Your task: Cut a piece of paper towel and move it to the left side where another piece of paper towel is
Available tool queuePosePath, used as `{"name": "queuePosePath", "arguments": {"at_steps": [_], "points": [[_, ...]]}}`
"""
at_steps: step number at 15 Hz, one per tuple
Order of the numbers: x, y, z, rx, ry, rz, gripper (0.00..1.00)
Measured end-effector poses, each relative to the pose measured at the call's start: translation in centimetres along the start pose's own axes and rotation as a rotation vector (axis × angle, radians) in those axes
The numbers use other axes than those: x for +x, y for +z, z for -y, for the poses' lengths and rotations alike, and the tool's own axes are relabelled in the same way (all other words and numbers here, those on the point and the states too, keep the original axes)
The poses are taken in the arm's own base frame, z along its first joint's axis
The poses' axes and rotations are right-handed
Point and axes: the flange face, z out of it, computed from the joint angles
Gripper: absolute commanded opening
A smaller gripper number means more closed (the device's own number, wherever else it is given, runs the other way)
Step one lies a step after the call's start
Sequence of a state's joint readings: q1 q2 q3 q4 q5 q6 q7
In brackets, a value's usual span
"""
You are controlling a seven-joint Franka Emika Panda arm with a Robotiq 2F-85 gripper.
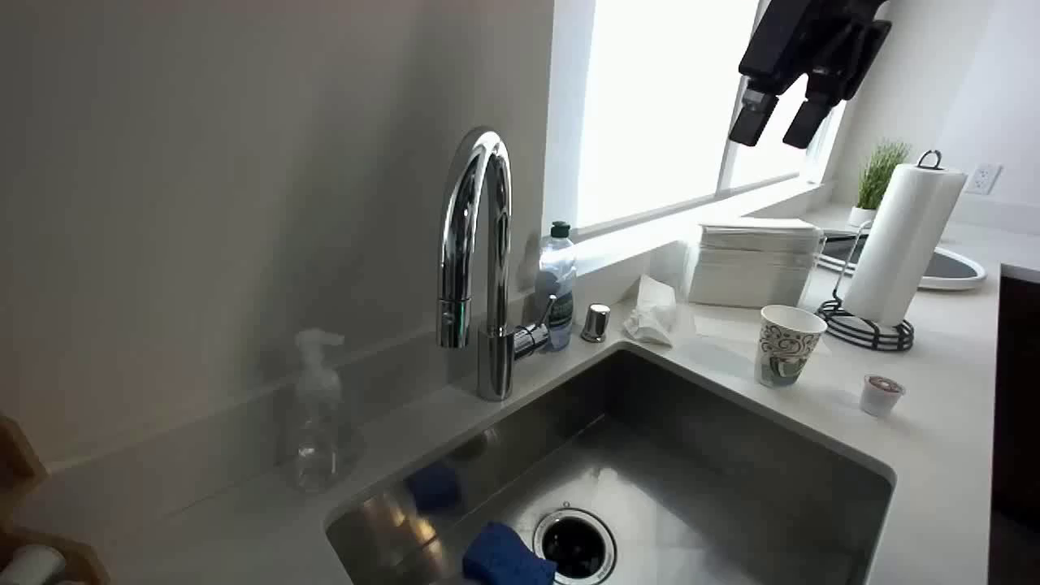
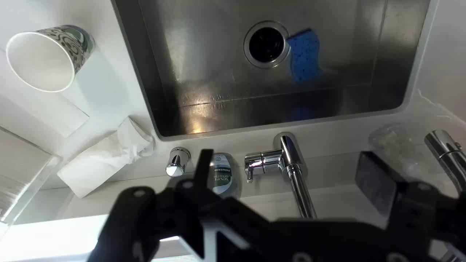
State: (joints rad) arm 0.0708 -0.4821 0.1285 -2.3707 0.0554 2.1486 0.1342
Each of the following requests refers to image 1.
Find crumpled white paper towel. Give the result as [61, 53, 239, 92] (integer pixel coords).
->
[624, 278, 677, 348]

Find green cap dish soap bottle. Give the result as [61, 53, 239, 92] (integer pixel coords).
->
[540, 221, 576, 352]

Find white paper towel roll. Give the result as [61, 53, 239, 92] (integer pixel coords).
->
[844, 162, 967, 326]

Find small coffee pod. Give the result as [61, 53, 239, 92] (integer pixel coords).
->
[862, 375, 904, 415]

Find clear soap dispenser bottle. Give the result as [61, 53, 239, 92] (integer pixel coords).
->
[285, 327, 358, 493]

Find grey oval tray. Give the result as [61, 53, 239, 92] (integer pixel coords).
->
[815, 230, 988, 292]

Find black paper towel holder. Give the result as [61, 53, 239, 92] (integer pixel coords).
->
[815, 150, 944, 356]

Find chrome kitchen faucet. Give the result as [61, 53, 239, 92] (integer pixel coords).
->
[434, 128, 550, 405]

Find stainless steel sink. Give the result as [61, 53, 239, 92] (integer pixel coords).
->
[328, 348, 893, 585]

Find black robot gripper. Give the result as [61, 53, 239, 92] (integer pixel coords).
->
[729, 0, 893, 150]

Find patterned paper cup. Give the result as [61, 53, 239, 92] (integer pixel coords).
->
[759, 307, 826, 387]

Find small green potted plant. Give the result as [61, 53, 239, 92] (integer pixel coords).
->
[848, 144, 906, 229]

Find white napkin box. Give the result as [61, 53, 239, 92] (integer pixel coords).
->
[690, 217, 824, 310]

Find dark blue sponge in sink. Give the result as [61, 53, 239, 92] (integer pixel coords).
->
[408, 466, 462, 514]

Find wall power outlet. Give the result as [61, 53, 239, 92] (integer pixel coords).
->
[969, 162, 1001, 194]

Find small chrome sink button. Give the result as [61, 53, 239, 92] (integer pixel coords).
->
[582, 304, 611, 345]

